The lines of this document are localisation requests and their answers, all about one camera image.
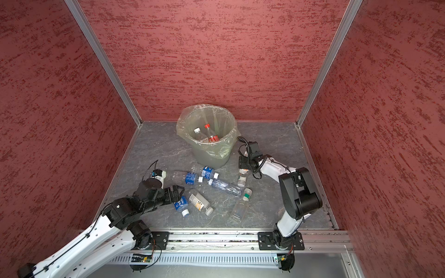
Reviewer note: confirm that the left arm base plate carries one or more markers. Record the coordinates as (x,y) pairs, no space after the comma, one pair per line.
(156,240)

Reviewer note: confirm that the right aluminium corner post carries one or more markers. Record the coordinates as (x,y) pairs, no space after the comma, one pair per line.
(343,28)

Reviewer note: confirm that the red white label bottle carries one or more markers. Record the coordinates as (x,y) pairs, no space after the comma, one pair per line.
(200,136)

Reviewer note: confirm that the small blue label bottle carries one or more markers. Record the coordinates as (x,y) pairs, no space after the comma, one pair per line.
(182,206)

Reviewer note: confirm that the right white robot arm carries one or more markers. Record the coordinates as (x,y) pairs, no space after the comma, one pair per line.
(299,192)

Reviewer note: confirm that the slim clear blue bottle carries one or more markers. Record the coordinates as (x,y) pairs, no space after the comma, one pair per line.
(224,186)

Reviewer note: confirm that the left aluminium corner post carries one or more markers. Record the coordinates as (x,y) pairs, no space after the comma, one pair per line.
(80,18)

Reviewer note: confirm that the clear plastic bin liner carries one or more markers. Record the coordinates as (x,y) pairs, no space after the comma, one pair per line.
(217,142)

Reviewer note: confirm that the blue label bottle left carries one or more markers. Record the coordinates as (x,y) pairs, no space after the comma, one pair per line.
(188,178)

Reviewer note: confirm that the aluminium corner post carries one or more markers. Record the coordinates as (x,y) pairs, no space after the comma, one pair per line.
(343,28)
(80,18)

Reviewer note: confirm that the red label cola bottle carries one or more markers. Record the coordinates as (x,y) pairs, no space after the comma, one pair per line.
(211,134)

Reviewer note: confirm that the green cap clear bottle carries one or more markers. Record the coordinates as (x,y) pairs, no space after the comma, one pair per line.
(241,206)

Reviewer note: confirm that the white label square bottle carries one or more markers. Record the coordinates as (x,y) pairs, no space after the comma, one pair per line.
(243,174)

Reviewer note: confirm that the white slotted cable duct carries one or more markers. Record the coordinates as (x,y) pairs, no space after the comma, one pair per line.
(247,260)

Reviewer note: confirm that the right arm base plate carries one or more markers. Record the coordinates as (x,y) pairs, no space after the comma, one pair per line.
(274,241)

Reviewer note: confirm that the blue label bottle upper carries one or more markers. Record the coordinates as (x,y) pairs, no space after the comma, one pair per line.
(205,172)

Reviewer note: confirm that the yellow label clear bottle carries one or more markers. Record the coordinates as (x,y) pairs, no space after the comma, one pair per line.
(200,202)

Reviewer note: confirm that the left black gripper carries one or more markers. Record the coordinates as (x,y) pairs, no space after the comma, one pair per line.
(168,198)

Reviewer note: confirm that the green plastic waste bin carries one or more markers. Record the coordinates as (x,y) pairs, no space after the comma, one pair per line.
(208,149)

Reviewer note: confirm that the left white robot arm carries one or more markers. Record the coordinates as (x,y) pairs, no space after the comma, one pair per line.
(116,230)

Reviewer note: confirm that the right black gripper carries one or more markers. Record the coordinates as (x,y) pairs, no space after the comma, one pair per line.
(242,164)

